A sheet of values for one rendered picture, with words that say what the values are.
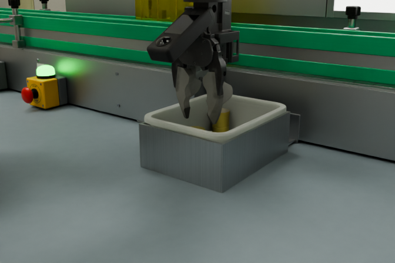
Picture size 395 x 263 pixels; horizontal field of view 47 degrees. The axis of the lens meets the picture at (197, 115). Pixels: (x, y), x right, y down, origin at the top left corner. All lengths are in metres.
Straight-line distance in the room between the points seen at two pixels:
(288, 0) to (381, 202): 0.54
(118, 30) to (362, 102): 0.54
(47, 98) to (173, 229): 0.65
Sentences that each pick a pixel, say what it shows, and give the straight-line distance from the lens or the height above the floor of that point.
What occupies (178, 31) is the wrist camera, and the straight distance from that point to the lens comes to 0.70.
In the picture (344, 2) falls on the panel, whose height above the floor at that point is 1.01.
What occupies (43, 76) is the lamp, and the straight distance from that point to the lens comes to 1.19.
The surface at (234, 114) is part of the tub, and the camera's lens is 0.90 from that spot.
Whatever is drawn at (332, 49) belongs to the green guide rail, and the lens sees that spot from 0.88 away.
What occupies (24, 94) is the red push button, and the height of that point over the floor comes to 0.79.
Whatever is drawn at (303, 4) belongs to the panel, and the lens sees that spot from 1.08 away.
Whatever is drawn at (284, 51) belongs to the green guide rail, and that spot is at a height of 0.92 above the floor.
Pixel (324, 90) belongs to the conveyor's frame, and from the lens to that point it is 0.88.
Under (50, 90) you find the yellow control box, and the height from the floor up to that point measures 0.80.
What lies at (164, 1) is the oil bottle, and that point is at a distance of 1.10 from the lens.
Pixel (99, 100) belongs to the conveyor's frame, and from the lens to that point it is 1.12.
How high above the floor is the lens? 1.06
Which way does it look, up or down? 17 degrees down
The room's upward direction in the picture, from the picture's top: straight up
